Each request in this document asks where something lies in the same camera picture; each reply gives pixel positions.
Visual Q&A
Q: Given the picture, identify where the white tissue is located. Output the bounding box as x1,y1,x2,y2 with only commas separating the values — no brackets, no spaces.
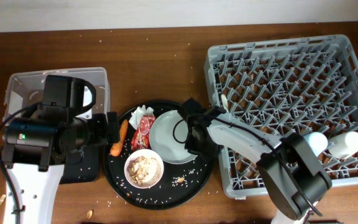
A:
129,105,154,129

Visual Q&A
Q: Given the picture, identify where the orange carrot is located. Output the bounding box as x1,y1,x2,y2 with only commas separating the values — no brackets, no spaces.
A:
110,119,128,157

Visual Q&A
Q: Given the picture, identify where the grey plate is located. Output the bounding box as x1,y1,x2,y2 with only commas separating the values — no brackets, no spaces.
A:
149,110,197,165

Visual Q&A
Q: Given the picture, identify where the red snack wrapper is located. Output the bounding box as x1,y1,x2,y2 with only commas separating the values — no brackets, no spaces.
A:
131,115,156,151

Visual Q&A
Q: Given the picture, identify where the white plastic fork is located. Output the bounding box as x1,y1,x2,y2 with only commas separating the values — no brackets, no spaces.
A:
221,94,229,113

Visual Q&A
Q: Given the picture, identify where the pink bowl with food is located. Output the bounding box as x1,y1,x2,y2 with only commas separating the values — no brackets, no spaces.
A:
124,149,164,189

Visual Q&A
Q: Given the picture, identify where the light blue cup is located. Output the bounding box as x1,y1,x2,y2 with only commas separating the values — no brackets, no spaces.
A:
303,132,328,156

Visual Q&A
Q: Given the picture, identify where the white cup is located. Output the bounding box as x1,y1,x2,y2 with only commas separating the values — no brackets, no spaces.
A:
328,131,358,159

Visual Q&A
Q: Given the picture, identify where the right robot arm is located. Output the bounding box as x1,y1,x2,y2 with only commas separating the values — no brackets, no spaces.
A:
178,98,332,221

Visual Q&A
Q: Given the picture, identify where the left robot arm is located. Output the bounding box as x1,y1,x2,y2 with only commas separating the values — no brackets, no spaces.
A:
0,75,121,223

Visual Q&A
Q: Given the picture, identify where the grey dishwasher rack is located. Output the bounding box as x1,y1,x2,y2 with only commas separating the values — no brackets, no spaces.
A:
204,34,358,187

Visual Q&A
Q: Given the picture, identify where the round black tray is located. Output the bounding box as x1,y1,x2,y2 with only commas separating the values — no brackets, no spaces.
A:
101,99,215,210

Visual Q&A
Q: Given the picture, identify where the peanut shell near edge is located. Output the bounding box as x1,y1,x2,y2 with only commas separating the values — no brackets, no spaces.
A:
86,210,93,218

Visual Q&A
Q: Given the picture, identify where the clear plastic bin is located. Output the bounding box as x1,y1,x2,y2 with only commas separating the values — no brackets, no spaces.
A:
4,67,110,119

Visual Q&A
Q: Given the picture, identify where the peanut shell on table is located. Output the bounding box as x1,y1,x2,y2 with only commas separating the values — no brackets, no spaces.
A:
0,194,6,205

